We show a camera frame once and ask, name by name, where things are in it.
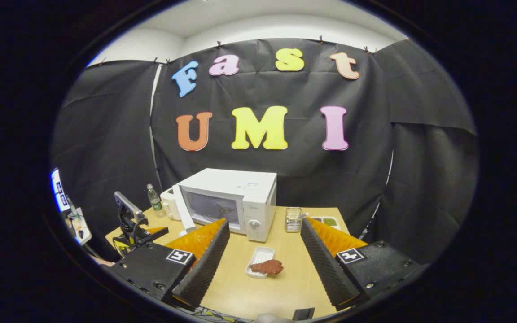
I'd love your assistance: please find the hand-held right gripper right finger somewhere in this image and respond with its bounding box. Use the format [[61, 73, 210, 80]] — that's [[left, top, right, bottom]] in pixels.
[[300, 217, 429, 312]]

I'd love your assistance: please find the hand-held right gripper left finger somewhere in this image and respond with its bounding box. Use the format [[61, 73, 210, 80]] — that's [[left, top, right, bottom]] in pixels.
[[108, 218, 231, 311]]

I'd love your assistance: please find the reddish brown meat piece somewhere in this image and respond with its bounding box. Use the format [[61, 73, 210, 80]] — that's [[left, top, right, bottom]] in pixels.
[[250, 259, 284, 275]]

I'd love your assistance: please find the white microwave oven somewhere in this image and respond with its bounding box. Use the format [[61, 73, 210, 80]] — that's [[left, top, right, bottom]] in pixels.
[[172, 168, 277, 243]]

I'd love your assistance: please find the clear plastic water bottle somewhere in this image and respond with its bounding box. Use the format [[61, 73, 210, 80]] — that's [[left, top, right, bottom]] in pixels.
[[147, 183, 166, 218]]

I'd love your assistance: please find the white toaster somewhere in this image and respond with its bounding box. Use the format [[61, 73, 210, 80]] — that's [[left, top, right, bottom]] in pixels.
[[160, 188, 183, 221]]

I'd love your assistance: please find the white divided dish with beans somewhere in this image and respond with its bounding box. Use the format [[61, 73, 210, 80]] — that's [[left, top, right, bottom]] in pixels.
[[310, 216, 342, 231]]

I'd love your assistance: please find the cluttered white side table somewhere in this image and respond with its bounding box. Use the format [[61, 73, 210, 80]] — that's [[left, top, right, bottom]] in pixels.
[[63, 205, 93, 246]]

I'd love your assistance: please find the clear glass jar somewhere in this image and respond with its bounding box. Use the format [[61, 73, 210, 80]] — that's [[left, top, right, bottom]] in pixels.
[[285, 207, 303, 233]]

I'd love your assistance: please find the small white rectangular tray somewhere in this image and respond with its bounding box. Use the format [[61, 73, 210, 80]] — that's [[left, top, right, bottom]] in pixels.
[[245, 246, 275, 279]]

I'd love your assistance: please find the white blue-edged board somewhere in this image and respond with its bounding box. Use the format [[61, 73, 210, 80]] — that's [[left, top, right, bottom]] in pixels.
[[51, 168, 71, 214]]

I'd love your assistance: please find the black backdrop cloth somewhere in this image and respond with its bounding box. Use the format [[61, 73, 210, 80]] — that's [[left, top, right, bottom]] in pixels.
[[51, 38, 479, 265]]

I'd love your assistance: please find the tangle of thin cables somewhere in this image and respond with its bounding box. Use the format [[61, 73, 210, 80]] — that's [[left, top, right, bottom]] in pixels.
[[187, 305, 254, 323]]

